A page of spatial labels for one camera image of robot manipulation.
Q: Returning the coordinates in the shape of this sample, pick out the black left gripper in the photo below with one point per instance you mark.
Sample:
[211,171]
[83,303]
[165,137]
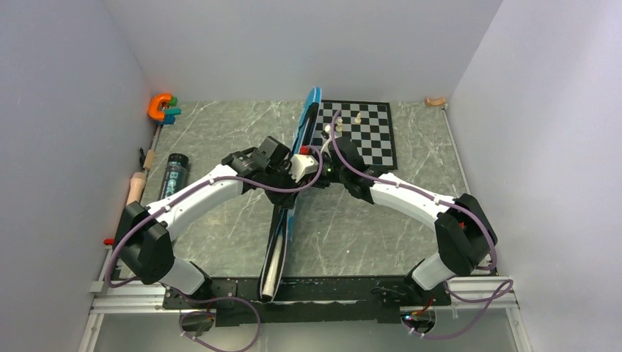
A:
[284,200]

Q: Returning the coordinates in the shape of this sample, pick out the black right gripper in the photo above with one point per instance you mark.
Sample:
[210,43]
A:
[323,183]

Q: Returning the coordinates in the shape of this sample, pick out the blue racket bag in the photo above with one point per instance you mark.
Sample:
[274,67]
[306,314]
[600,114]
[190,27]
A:
[282,219]

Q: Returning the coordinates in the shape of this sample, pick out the black shuttlecock tube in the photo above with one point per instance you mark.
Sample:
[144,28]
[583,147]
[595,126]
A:
[175,175]

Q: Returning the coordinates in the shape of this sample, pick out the blue badminton racket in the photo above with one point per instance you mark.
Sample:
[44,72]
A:
[274,269]

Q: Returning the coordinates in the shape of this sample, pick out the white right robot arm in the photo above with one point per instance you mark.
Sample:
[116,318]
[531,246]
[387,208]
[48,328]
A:
[464,235]

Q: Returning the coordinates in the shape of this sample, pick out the cream chess pawn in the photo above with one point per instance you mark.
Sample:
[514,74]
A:
[339,125]

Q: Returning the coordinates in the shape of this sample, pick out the black white chessboard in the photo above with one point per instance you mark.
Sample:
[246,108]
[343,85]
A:
[374,137]

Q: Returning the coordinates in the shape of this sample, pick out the green teal toy blocks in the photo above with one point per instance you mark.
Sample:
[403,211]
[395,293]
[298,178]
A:
[171,111]

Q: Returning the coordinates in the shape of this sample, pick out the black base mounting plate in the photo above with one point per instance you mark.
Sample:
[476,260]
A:
[308,299]

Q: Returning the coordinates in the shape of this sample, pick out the tan wooden arch block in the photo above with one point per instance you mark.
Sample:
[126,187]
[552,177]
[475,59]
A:
[436,102]

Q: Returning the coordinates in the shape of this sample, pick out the orange magnet toy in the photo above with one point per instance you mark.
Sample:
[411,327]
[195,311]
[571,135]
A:
[158,105]

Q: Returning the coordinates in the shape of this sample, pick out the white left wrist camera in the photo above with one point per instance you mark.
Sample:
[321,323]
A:
[302,165]

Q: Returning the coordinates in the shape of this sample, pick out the beige wooden handle tool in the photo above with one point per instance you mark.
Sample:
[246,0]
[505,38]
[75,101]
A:
[139,179]

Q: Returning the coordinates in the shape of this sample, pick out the aluminium frame rail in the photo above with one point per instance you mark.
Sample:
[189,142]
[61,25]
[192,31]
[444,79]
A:
[132,298]

